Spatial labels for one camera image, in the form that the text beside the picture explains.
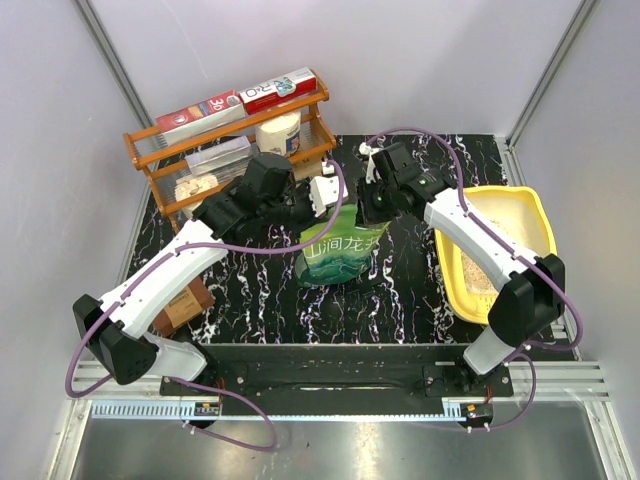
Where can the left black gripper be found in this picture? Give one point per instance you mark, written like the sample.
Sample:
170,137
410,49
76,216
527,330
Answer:
310,218

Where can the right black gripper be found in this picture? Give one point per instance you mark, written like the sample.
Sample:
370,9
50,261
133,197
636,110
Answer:
365,215

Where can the green litter bag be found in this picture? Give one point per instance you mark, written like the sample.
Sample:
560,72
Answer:
342,254

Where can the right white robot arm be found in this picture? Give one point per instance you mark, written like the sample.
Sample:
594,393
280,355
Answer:
530,287

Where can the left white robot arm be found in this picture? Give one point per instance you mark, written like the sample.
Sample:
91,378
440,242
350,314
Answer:
115,326

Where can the red white foil box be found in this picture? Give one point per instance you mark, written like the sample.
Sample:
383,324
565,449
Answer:
279,90

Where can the red grey wrap box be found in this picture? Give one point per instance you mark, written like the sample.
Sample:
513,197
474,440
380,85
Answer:
201,117

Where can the yellow litter box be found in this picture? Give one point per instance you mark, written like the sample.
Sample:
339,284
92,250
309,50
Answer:
479,241

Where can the clear plastic bag pack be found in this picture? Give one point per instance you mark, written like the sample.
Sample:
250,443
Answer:
219,156

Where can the orange wooden shelf rack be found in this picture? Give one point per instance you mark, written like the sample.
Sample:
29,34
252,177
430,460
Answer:
197,150

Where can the brown scouring pad pack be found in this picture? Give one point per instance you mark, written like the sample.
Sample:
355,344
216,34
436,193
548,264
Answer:
188,304

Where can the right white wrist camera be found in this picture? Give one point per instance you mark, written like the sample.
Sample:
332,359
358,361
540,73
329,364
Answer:
367,152

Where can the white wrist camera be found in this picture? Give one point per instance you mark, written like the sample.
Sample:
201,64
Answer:
327,189
367,152

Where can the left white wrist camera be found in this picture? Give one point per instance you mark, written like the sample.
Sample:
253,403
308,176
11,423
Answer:
327,189

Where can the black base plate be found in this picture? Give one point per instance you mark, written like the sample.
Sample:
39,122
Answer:
389,381

